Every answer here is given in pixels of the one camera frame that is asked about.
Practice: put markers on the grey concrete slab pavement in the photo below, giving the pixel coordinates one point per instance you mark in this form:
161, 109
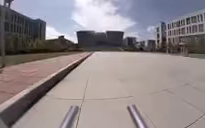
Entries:
123, 76

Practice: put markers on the dark wide building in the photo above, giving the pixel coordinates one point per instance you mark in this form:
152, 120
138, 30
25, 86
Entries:
100, 38

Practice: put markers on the distant grey building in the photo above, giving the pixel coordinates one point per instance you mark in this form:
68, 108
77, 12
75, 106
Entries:
130, 41

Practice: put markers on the low brown building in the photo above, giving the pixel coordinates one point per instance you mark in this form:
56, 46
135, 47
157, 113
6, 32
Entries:
60, 41

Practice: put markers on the robot's own part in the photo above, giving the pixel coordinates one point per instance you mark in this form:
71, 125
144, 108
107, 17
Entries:
137, 116
70, 116

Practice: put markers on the grey stone kerb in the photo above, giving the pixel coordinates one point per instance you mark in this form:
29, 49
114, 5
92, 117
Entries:
40, 89

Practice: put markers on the row of bushes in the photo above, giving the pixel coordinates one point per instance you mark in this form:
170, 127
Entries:
30, 46

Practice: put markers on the green grass strip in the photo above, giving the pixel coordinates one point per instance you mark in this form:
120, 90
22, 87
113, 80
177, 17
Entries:
20, 58

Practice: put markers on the red brick paved strip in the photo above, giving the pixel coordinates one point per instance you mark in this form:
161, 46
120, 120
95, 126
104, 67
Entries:
16, 75

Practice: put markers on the large dark glass building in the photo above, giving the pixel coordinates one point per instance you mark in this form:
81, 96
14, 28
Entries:
16, 25

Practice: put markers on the white multi-storey building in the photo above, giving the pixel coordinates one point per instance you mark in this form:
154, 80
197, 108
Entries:
190, 28

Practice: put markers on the tall grey pole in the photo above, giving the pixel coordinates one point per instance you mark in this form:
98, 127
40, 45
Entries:
2, 33

